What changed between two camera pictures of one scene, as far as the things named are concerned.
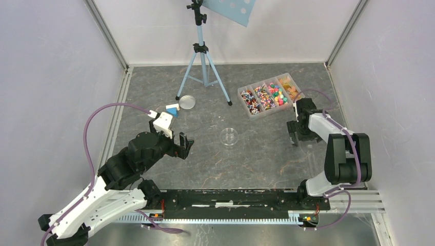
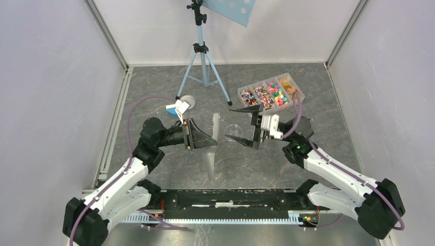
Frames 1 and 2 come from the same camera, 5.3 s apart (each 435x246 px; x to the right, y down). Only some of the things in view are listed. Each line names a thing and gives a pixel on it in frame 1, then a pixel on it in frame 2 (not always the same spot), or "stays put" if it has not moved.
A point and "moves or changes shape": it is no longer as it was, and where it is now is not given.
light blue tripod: [201, 48] stays put
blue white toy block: [173, 109] stays put
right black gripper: [293, 126] to [256, 121]
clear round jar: [229, 136] moves or changes shape
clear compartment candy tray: [268, 97] stays put
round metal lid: [187, 102] stays put
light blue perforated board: [238, 11] stays put
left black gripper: [181, 150] to [194, 138]
